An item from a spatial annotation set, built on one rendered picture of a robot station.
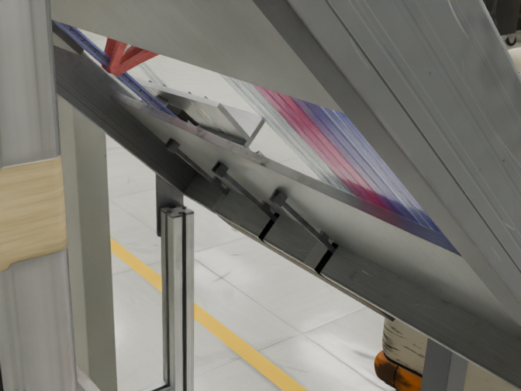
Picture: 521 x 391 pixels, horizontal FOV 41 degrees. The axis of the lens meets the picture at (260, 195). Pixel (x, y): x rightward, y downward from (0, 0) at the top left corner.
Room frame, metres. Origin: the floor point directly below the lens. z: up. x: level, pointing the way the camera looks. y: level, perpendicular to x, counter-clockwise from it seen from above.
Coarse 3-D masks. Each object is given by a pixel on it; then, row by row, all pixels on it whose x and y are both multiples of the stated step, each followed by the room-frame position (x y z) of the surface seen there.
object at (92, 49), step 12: (60, 24) 0.78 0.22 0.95; (72, 36) 0.79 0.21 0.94; (84, 36) 0.80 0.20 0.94; (84, 48) 0.80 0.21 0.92; (96, 48) 0.81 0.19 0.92; (96, 60) 0.82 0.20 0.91; (108, 60) 0.81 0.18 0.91; (132, 84) 0.83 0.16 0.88; (144, 96) 0.84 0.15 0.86; (156, 108) 0.85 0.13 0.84
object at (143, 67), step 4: (128, 44) 1.18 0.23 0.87; (140, 64) 1.20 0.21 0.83; (144, 64) 1.21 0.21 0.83; (140, 68) 1.21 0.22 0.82; (144, 68) 1.21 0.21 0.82; (148, 68) 1.21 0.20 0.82; (144, 72) 1.22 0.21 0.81; (148, 72) 1.21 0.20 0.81; (152, 72) 1.22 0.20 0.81; (148, 76) 1.22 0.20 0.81; (152, 76) 1.22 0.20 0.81; (156, 76) 1.22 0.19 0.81; (152, 80) 1.23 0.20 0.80; (156, 80) 1.22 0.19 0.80; (160, 80) 1.23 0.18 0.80; (160, 84) 1.23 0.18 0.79; (164, 84) 1.24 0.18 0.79
